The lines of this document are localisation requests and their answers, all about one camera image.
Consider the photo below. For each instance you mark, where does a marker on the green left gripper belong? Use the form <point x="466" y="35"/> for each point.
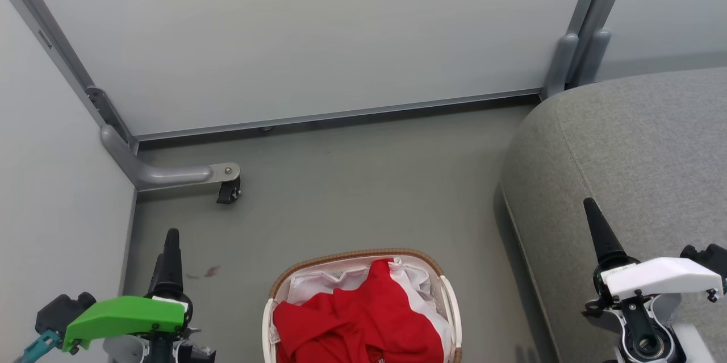
<point x="125" y="316"/>

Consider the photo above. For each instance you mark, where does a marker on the red and white garment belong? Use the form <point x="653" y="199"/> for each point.
<point x="358" y="323"/>

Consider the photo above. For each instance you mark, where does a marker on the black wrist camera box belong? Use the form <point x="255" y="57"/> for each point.
<point x="59" y="312"/>
<point x="710" y="258"/>

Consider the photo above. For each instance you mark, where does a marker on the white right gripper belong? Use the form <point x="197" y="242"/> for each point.
<point x="661" y="278"/>

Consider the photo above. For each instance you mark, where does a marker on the grey partition corner post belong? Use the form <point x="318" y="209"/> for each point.
<point x="45" y="33"/>

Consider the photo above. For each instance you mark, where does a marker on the black caster wheel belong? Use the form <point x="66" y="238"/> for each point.
<point x="229" y="191"/>

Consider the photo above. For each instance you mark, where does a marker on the white basket liner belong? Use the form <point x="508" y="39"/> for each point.
<point x="309" y="286"/>

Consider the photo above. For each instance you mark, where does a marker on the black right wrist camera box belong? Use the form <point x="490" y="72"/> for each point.
<point x="710" y="258"/>

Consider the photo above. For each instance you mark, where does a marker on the white laundry basket brown rim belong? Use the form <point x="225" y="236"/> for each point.
<point x="448" y="295"/>

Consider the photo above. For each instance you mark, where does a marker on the grey partition support foot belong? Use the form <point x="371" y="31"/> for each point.
<point x="164" y="174"/>

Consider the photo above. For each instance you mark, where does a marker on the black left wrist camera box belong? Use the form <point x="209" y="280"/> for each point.
<point x="59" y="312"/>

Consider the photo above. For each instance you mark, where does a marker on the teal left camera connector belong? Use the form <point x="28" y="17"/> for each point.
<point x="37" y="347"/>

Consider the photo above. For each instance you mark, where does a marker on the grey fabric sofa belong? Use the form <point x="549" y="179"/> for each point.
<point x="636" y="147"/>

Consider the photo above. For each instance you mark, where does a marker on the grey partition bottom rail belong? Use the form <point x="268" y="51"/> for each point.
<point x="341" y="115"/>

